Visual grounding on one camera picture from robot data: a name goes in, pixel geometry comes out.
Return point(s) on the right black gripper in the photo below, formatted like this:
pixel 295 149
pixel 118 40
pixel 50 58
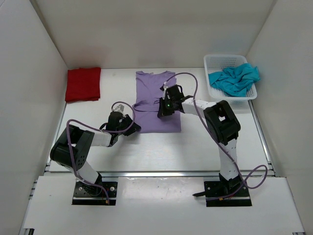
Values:
pixel 163 111

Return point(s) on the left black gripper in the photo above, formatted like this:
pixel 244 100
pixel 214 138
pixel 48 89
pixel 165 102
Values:
pixel 134 128

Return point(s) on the lilac t shirt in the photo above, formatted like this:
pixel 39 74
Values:
pixel 146 105

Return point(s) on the red t shirt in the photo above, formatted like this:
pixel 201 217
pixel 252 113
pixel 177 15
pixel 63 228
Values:
pixel 83 84

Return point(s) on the teal t shirt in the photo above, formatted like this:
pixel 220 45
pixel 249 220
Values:
pixel 235 81

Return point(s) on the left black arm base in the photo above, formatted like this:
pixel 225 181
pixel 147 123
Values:
pixel 94 196

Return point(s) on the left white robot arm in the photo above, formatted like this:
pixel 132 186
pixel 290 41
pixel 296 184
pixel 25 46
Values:
pixel 72 148

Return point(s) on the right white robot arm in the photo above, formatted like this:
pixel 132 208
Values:
pixel 218 118

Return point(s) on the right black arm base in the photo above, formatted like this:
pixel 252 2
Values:
pixel 217 194

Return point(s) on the white plastic basket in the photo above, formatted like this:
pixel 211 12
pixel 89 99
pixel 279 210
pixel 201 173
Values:
pixel 218 62

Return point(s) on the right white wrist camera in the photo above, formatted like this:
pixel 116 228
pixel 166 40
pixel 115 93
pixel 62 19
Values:
pixel 164 88

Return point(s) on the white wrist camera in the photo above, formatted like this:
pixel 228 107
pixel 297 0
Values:
pixel 164 88
pixel 119 108

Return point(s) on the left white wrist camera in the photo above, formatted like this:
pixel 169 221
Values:
pixel 119 108

